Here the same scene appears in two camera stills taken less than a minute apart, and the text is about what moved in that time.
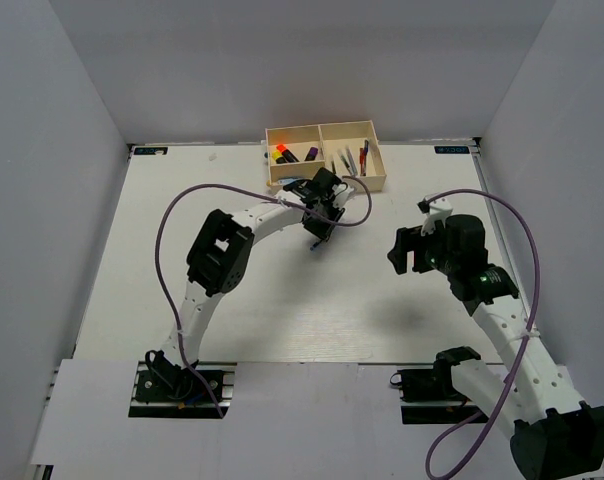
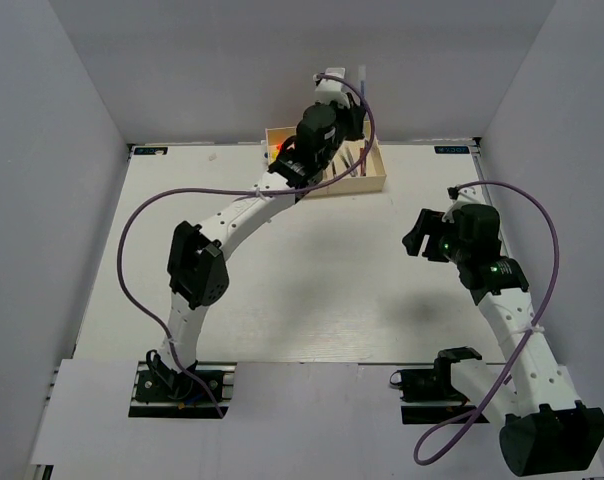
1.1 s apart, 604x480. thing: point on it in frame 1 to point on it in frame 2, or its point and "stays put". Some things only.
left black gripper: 324,233 to 354,115
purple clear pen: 351,161 stays put
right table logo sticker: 461,149 stays put
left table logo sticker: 150,150 stays put
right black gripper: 410,239 to 428,223
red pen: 362,161 stays put
